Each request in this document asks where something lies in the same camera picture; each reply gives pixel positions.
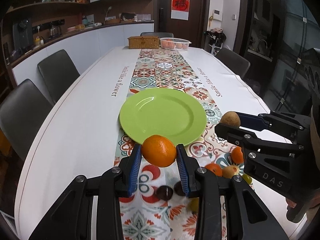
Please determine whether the glass sliding door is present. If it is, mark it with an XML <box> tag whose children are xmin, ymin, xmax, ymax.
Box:
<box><xmin>263</xmin><ymin>0</ymin><xmax>319</xmax><ymax>115</ymax></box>

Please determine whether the patterned table runner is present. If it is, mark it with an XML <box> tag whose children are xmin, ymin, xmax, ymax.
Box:
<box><xmin>113</xmin><ymin>48</ymin><xmax>254</xmax><ymax>240</ymax></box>

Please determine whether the green plate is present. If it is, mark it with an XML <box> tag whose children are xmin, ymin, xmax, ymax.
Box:
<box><xmin>119</xmin><ymin>88</ymin><xmax>207</xmax><ymax>145</ymax></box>

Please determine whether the dark wooden door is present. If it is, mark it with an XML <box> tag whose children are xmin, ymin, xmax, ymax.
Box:
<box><xmin>153</xmin><ymin>0</ymin><xmax>209</xmax><ymax>48</ymax></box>

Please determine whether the brown kiwi front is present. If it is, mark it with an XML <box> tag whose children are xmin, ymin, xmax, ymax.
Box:
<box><xmin>222</xmin><ymin>165</ymin><xmax>240</xmax><ymax>179</ymax></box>

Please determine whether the red paper door poster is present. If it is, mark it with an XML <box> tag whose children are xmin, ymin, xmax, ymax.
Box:
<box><xmin>171</xmin><ymin>0</ymin><xmax>190</xmax><ymax>21</ymax></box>

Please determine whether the near left grey chair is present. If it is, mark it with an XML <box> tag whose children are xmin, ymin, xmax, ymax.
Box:
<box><xmin>1</xmin><ymin>79</ymin><xmax>53</xmax><ymax>161</ymax></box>

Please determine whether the electric kettle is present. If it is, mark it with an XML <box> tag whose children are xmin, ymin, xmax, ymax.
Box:
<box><xmin>50</xmin><ymin>25</ymin><xmax>62</xmax><ymax>38</ymax></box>

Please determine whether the right grey chair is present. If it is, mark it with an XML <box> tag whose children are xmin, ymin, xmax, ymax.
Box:
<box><xmin>215</xmin><ymin>48</ymin><xmax>251</xmax><ymax>79</ymax></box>

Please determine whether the person right hand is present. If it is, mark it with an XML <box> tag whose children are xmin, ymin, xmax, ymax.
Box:
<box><xmin>286</xmin><ymin>198</ymin><xmax>312</xmax><ymax>223</ymax></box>

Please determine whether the small orange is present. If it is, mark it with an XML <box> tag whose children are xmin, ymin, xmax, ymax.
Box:
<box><xmin>141</xmin><ymin>135</ymin><xmax>177</xmax><ymax>167</ymax></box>
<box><xmin>205</xmin><ymin>163</ymin><xmax>223</xmax><ymax>177</ymax></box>

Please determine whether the white tablecloth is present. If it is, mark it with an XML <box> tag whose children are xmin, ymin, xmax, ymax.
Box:
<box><xmin>15</xmin><ymin>47</ymin><xmax>307</xmax><ymax>239</ymax></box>

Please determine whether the plastic basket of fruit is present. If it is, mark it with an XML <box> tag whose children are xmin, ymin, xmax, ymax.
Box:
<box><xmin>160</xmin><ymin>37</ymin><xmax>191</xmax><ymax>51</ymax></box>

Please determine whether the large orange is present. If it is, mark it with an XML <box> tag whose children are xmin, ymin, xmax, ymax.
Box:
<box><xmin>230</xmin><ymin>146</ymin><xmax>244</xmax><ymax>164</ymax></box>

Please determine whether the dark plum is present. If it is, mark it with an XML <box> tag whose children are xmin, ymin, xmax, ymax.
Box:
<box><xmin>174</xmin><ymin>181</ymin><xmax>185</xmax><ymax>197</ymax></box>
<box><xmin>156</xmin><ymin>185</ymin><xmax>174</xmax><ymax>201</ymax></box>

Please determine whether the far end grey chair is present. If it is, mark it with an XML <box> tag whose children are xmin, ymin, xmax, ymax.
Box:
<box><xmin>140</xmin><ymin>32</ymin><xmax>174</xmax><ymax>38</ymax></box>

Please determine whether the far left grey chair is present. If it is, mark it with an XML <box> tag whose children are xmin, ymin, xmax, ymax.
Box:
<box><xmin>37</xmin><ymin>49</ymin><xmax>80</xmax><ymax>103</ymax></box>

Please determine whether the brown kiwi back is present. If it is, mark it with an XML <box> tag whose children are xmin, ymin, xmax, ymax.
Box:
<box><xmin>220</xmin><ymin>111</ymin><xmax>241</xmax><ymax>128</ymax></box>

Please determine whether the brown kiwi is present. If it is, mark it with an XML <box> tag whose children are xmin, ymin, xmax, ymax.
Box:
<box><xmin>220</xmin><ymin>111</ymin><xmax>241</xmax><ymax>128</ymax></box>
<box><xmin>222</xmin><ymin>165</ymin><xmax>240</xmax><ymax>179</ymax></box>

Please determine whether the white wall intercom panel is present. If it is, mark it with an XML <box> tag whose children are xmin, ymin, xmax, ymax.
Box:
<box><xmin>213</xmin><ymin>9</ymin><xmax>222</xmax><ymax>21</ymax></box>

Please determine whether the black coffee machine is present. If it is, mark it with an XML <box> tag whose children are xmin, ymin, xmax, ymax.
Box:
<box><xmin>12</xmin><ymin>18</ymin><xmax>34</xmax><ymax>54</ymax></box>

